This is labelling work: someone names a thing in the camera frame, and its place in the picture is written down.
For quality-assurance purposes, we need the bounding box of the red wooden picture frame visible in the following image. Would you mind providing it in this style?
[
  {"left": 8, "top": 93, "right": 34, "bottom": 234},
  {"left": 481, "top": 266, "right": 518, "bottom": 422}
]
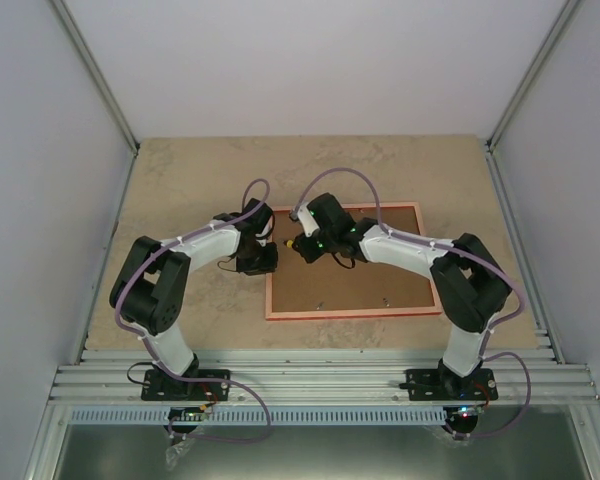
[{"left": 264, "top": 201, "right": 443, "bottom": 322}]

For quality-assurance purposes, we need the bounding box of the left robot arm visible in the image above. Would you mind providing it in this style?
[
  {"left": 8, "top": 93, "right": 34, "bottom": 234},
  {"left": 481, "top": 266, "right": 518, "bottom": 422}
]
[{"left": 109, "top": 198, "right": 278, "bottom": 399}]

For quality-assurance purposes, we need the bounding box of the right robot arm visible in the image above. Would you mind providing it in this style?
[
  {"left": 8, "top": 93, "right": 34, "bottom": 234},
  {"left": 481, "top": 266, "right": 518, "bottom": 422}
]
[{"left": 289, "top": 193, "right": 512, "bottom": 399}]

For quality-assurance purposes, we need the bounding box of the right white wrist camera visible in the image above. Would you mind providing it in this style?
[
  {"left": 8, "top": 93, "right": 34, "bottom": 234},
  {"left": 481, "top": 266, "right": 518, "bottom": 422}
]
[{"left": 289, "top": 202, "right": 320, "bottom": 237}]

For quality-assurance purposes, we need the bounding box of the brown frame backing board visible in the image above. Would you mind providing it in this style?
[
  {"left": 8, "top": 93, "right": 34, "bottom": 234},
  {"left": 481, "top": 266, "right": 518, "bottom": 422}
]
[{"left": 270, "top": 207, "right": 435, "bottom": 312}]

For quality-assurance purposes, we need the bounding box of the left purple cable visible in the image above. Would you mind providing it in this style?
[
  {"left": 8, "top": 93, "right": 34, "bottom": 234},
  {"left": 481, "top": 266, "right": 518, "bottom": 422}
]
[{"left": 115, "top": 178, "right": 274, "bottom": 444}]

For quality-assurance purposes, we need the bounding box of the purple cable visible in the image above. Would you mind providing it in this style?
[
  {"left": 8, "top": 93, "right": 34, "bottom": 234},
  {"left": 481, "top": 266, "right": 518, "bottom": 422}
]
[
  {"left": 115, "top": 178, "right": 274, "bottom": 444},
  {"left": 293, "top": 167, "right": 532, "bottom": 441}
]

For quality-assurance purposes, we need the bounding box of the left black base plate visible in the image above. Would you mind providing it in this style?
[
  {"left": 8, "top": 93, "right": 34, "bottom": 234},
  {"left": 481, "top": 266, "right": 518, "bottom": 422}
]
[{"left": 140, "top": 368, "right": 231, "bottom": 403}]

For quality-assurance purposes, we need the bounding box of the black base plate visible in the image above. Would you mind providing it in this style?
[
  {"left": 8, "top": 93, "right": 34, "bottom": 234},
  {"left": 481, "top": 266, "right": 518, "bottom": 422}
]
[
  {"left": 399, "top": 368, "right": 499, "bottom": 401},
  {"left": 140, "top": 368, "right": 231, "bottom": 403}
]

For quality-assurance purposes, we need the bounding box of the grey slotted cable duct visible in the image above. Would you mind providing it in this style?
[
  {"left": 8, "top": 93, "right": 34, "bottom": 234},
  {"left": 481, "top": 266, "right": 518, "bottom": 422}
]
[{"left": 69, "top": 406, "right": 447, "bottom": 426}]

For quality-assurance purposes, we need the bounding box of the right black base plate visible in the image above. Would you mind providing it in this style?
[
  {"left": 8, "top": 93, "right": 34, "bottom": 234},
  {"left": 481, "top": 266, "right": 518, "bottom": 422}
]
[{"left": 399, "top": 368, "right": 499, "bottom": 401}]

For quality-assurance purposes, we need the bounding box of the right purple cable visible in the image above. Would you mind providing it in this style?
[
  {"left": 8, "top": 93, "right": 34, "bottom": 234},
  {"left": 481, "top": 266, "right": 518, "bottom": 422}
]
[{"left": 293, "top": 167, "right": 532, "bottom": 441}]

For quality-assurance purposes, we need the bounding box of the left aluminium corner post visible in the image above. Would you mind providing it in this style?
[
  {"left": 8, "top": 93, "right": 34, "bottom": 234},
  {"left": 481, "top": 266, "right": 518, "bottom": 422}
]
[{"left": 49, "top": 0, "right": 141, "bottom": 154}]

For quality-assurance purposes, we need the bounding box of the aluminium corner post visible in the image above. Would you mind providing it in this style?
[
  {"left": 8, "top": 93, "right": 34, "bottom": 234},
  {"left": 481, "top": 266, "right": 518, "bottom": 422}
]
[
  {"left": 49, "top": 0, "right": 141, "bottom": 154},
  {"left": 485, "top": 0, "right": 584, "bottom": 154}
]

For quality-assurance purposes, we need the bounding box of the aluminium rail base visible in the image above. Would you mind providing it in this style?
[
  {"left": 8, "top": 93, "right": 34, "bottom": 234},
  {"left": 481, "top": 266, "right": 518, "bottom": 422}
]
[{"left": 25, "top": 339, "right": 600, "bottom": 479}]

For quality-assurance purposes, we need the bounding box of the right aluminium corner post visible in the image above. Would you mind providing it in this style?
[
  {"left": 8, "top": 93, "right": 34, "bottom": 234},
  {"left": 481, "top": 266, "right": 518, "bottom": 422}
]
[{"left": 485, "top": 0, "right": 584, "bottom": 154}]

